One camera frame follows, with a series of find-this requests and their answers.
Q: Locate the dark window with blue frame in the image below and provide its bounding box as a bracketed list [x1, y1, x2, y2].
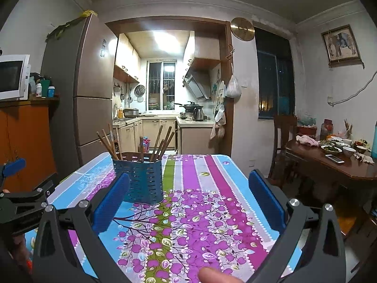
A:
[255, 28, 295, 120]

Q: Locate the white plastic bag hanging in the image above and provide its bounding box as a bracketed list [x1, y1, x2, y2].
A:
[225, 64, 242, 98]

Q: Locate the white bowl of greens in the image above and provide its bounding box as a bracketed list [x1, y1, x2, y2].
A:
[321, 145, 343, 155]

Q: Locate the white microwave oven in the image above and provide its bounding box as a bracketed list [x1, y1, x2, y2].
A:
[0, 54, 31, 100]

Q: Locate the colourful floral tablecloth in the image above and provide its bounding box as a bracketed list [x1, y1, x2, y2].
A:
[24, 153, 304, 283]

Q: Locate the steel kettle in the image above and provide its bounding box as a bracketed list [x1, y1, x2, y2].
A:
[193, 106, 205, 121]

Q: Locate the orange wooden cabinet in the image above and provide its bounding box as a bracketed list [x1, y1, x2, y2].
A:
[1, 98, 59, 192]

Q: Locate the smartphone on dining table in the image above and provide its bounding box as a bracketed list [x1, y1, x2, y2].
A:
[325, 154, 345, 165]

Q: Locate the framed elephant picture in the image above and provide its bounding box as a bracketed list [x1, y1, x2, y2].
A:
[321, 24, 365, 68]

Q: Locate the person's fingertip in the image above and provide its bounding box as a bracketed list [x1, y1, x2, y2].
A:
[198, 267, 243, 283]

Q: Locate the steel range hood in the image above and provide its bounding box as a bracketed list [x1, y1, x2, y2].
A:
[183, 68, 211, 100]

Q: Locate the blue perforated utensil holder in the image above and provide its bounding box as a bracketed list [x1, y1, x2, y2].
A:
[112, 152, 164, 205]

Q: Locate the wooden dining chair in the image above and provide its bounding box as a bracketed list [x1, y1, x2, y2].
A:
[268, 115, 297, 188]

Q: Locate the dark wooden dining table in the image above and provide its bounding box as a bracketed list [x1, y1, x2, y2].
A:
[286, 139, 376, 195]

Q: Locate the silver refrigerator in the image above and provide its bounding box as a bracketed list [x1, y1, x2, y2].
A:
[41, 14, 117, 178]

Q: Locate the round brass wall clock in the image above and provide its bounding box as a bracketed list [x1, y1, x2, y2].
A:
[230, 17, 255, 42]

